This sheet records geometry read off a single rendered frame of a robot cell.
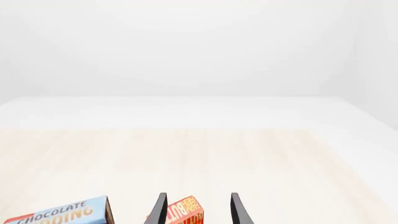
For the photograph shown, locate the red butter box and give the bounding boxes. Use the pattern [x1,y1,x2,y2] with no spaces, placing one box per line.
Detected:
[146,195,205,224]

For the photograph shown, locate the blue chocolate pudding box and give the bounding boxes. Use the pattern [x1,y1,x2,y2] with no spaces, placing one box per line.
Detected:
[2,195,116,224]

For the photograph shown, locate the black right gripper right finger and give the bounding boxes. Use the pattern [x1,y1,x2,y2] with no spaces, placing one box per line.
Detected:
[230,192,256,224]

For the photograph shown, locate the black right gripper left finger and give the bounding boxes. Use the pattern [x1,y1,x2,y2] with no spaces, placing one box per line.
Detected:
[147,192,169,224]

